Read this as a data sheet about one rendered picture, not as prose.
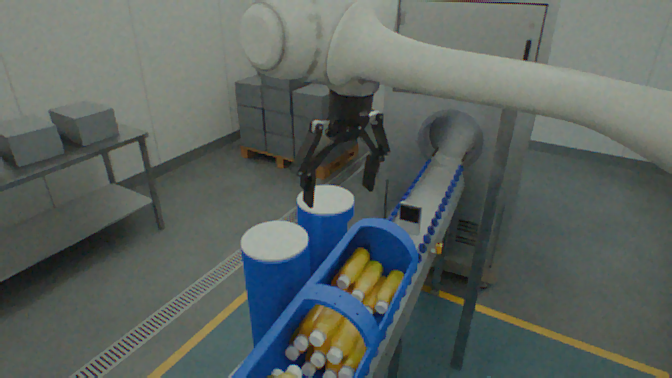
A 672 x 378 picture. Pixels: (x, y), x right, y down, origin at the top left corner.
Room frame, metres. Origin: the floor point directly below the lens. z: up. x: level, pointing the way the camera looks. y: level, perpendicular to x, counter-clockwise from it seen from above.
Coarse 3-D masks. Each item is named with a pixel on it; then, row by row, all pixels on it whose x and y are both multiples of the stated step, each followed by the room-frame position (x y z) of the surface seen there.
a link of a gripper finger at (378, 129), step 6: (378, 114) 0.70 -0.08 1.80; (378, 120) 0.69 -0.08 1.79; (372, 126) 0.71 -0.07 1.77; (378, 126) 0.70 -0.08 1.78; (378, 132) 0.70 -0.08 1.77; (384, 132) 0.71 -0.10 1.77; (378, 138) 0.71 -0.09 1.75; (384, 138) 0.71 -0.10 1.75; (378, 144) 0.73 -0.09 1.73; (384, 144) 0.71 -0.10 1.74; (384, 150) 0.72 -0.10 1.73
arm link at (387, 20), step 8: (368, 0) 0.58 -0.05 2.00; (376, 0) 0.59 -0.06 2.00; (384, 0) 0.60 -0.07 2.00; (392, 0) 0.62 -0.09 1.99; (376, 8) 0.59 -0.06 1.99; (384, 8) 0.60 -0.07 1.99; (392, 8) 0.62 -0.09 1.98; (384, 16) 0.60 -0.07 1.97; (392, 16) 0.63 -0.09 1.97; (384, 24) 0.61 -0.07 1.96; (392, 24) 0.63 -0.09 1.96
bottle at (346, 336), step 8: (344, 320) 0.86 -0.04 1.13; (344, 328) 0.83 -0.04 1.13; (352, 328) 0.83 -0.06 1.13; (336, 336) 0.80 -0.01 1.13; (344, 336) 0.80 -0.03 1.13; (352, 336) 0.81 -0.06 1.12; (336, 344) 0.78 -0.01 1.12; (344, 344) 0.78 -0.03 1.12; (352, 344) 0.79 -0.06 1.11; (344, 352) 0.77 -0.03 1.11
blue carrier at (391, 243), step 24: (360, 240) 1.28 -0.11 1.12; (384, 240) 1.23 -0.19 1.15; (408, 240) 1.18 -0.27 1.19; (336, 264) 1.20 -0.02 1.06; (384, 264) 1.23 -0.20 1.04; (408, 264) 1.19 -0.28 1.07; (312, 288) 0.90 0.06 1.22; (336, 288) 0.88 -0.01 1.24; (288, 312) 0.82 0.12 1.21; (360, 312) 0.82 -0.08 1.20; (264, 336) 0.76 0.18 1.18; (288, 336) 0.88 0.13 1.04; (264, 360) 0.78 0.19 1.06; (288, 360) 0.83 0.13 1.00
